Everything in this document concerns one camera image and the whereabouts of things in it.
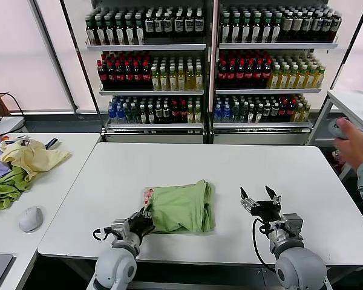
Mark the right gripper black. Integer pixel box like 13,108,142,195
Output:
240,185,283,224

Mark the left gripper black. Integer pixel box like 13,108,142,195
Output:
128,207,155,234

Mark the light green polo shirt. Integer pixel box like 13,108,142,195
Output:
142,179,216,234

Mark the grey handheld controller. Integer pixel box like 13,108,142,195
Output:
328,119,349,141

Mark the person's bare hand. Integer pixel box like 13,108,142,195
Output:
332,118,363,171

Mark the black drinks display rack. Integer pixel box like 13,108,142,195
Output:
212,0,343,146
84,0,214,145

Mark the grey metal shelf board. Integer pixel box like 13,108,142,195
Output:
214,87,322,95
98,88,205,96
85,43,207,51
103,121,204,134
218,42,339,51
211,121,313,134

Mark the pink plush toy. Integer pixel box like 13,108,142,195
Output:
332,148,347,172

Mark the white vertical mouse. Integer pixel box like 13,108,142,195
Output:
18,205,44,233

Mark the navy blue striped item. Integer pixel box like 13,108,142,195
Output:
44,137,62,150

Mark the pale yellow garment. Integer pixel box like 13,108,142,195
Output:
0,137,73,182

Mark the green towel garment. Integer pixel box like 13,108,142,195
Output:
0,164,33,211

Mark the green cap dark bottle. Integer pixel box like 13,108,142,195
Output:
250,12,262,43
125,14,136,45
261,12,272,43
95,14,106,45
240,12,252,43
230,12,241,43
105,14,116,45
114,14,125,45
85,14,96,45
271,12,282,43
134,14,145,45
220,12,231,43

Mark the dark bottle tan label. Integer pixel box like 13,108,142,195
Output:
312,10,322,42
322,10,333,42
292,10,303,42
282,10,293,42
332,11,342,42
302,10,313,42

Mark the black bottle white label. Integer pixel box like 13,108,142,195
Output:
154,8,164,39
184,8,195,39
174,8,185,39
163,8,174,39
145,8,155,39
194,8,204,39

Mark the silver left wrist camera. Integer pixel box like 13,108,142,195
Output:
110,220,131,239

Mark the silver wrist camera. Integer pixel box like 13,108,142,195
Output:
280,213,303,239
110,220,131,239

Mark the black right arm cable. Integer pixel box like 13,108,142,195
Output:
252,219,278,269

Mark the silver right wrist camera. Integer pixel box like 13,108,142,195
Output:
280,213,303,239

